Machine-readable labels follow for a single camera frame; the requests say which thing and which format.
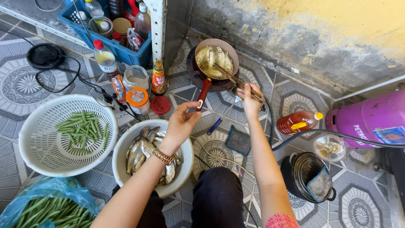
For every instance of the person's right hand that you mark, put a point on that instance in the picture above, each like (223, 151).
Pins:
(251, 106)

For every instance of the person's left hand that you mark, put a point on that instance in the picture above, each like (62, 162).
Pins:
(177, 126)

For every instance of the person's right fingers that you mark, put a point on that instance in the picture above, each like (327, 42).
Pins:
(250, 91)

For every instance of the wooden chopstick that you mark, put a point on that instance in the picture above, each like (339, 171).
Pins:
(227, 73)
(228, 77)

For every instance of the fried fish pieces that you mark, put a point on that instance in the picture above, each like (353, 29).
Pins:
(212, 60)

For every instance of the dark blue pot holder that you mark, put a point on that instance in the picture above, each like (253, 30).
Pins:
(238, 141)

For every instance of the yellow-capped cooking oil bottle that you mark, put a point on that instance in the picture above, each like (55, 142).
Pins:
(296, 122)

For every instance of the black gas burner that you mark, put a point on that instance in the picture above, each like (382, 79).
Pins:
(193, 74)

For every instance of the red round lid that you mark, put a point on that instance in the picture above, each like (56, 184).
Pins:
(160, 105)

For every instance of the orange-labelled sauce bottle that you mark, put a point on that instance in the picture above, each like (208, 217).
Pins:
(158, 79)

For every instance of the black cooking pot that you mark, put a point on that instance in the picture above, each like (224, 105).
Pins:
(300, 172)

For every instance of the glass pot lid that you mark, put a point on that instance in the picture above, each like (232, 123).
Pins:
(330, 148)

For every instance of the gold wristwatch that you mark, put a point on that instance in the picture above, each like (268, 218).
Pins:
(163, 156)

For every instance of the orange-lidded plastic jar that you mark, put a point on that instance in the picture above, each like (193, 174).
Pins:
(138, 99)

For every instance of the person's black trousers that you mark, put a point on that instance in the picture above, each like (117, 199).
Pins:
(218, 199)

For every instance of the clear glass jar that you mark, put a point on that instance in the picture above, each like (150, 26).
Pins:
(136, 77)

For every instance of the pink gas cylinder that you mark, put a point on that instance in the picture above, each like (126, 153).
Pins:
(364, 117)

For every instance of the grey blue-edged pot holder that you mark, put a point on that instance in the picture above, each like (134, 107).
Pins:
(320, 185)

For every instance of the pile of raw fish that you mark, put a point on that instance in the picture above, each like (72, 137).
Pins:
(139, 153)

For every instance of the blue basket of bottles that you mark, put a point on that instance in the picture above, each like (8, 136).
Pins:
(126, 52)

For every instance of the white power strip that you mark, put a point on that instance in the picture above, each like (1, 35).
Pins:
(121, 115)

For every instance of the orange seasoning packet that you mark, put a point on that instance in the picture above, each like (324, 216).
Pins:
(119, 88)

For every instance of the person's pink sleeve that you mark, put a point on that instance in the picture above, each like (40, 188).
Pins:
(281, 221)

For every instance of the red-capped fish sauce bottle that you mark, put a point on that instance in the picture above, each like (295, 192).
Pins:
(106, 61)

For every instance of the white plastic bowl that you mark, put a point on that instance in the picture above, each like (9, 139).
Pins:
(121, 164)

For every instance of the pile of cut green beans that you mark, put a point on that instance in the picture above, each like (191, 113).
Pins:
(83, 128)

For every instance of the black round appliance base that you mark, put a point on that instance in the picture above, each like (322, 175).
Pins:
(45, 56)

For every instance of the white plastic colander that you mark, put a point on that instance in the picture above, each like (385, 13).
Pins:
(41, 142)

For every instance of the blue plastic bag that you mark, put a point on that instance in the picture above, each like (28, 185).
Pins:
(47, 188)

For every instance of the heap of long green beans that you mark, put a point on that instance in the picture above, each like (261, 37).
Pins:
(53, 213)

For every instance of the white metal shelf frame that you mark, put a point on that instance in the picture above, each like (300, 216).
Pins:
(157, 31)

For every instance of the white wall pipe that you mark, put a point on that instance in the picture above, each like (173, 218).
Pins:
(370, 87)

